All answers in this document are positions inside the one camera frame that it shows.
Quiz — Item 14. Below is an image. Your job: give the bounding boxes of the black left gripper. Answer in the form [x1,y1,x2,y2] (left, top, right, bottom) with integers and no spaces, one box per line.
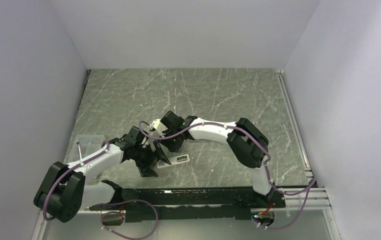
[132,140,171,177]

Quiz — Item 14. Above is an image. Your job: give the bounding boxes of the white remote control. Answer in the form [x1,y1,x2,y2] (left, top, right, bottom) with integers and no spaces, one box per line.
[156,154,191,169]

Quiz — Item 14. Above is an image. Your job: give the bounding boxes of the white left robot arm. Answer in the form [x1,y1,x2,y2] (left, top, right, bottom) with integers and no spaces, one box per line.
[33,126,171,223]

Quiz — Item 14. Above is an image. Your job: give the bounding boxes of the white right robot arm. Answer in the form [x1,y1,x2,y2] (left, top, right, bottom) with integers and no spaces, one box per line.
[151,111,274,208]

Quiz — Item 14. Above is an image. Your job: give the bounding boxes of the clear plastic storage box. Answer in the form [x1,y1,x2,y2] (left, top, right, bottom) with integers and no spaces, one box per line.
[71,134,106,160]

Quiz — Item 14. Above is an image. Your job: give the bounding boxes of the silver wrench in box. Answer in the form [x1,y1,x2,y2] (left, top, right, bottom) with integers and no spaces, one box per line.
[76,141,83,160]

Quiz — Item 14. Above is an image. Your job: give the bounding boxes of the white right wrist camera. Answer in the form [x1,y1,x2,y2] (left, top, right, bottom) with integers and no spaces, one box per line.
[150,119,168,138]

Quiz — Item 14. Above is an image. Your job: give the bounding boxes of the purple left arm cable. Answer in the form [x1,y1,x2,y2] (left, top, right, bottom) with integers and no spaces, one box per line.
[42,140,111,222]

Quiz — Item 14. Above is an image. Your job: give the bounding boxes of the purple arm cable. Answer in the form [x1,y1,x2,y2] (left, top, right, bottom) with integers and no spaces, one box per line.
[138,120,317,196]
[42,140,111,222]

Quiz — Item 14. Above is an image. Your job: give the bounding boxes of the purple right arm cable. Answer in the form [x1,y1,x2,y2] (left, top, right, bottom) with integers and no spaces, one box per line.
[138,120,317,196]

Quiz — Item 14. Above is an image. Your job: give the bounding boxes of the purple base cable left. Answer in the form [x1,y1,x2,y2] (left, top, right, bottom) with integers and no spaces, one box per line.
[100,198,160,240]

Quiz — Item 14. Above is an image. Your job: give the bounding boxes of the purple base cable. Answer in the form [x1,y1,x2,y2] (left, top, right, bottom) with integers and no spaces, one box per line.
[252,190,311,231]
[100,198,160,240]

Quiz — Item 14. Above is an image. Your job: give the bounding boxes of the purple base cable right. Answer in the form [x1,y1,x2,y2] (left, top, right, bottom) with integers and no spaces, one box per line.
[252,190,311,231]

